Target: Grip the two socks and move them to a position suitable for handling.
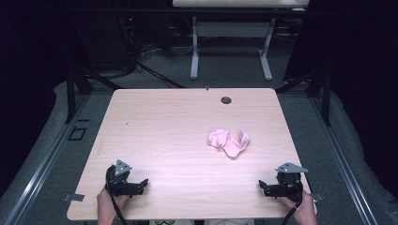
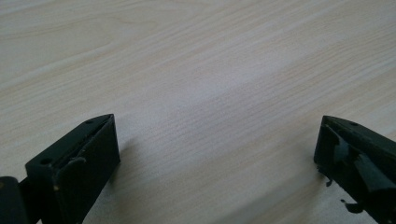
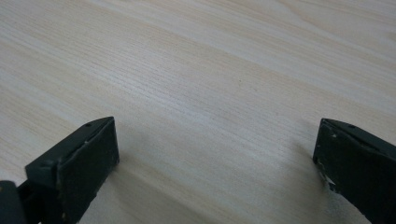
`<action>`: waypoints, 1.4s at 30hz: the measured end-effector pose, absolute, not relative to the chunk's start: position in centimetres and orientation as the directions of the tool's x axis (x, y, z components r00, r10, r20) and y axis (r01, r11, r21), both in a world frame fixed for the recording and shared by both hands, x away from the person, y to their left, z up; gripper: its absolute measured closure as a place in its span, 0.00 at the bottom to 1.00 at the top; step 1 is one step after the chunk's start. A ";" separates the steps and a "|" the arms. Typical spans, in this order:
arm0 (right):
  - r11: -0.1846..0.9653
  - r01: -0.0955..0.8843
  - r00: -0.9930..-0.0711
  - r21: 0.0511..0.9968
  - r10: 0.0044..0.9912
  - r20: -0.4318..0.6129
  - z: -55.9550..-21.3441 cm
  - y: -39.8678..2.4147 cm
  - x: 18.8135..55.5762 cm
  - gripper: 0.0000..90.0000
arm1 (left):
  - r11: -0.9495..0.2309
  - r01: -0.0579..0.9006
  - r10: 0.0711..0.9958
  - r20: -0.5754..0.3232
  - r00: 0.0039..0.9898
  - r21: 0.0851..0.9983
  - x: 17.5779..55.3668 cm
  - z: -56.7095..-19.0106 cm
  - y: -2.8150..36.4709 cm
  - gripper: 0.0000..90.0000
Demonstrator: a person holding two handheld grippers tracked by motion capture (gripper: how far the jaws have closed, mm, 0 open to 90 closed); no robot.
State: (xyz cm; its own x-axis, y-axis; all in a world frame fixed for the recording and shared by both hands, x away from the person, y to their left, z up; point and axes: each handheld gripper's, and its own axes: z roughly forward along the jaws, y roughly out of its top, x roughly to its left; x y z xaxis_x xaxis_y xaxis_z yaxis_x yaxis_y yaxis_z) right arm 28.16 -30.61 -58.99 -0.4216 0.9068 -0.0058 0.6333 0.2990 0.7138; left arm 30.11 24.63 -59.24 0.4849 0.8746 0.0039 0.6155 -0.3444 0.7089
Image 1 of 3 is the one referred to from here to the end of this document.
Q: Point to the black metal stand frame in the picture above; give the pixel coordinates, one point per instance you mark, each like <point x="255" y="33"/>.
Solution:
<point x="319" y="90"/>
<point x="82" y="82"/>

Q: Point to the black tape strip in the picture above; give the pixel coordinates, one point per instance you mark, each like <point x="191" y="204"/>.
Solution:
<point x="83" y="120"/>

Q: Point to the white-legged background table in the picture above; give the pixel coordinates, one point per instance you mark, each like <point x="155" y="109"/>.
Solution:
<point x="232" y="29"/>

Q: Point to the pink cloth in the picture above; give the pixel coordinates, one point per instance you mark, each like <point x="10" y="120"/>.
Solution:
<point x="230" y="142"/>

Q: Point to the aluminium floor rail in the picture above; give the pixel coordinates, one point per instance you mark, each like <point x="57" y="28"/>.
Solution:
<point x="344" y="168"/>
<point x="47" y="167"/>

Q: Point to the person's right hand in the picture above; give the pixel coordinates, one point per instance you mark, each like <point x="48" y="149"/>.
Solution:
<point x="302" y="207"/>

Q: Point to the dark equipment rack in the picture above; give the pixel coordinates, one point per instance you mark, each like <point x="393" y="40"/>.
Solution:
<point x="126" y="34"/>

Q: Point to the grey metal table bracket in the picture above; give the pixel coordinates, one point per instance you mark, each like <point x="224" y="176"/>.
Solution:
<point x="73" y="197"/>
<point x="317" y="196"/>

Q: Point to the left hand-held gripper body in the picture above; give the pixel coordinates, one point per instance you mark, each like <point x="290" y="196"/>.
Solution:
<point x="120" y="184"/>

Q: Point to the person's left hand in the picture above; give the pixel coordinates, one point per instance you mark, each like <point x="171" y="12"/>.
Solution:
<point x="109" y="203"/>

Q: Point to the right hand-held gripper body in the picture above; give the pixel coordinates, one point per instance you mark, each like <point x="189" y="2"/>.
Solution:
<point x="287" y="184"/>

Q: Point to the black tape square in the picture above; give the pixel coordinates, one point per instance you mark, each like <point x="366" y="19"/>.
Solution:
<point x="77" y="133"/>

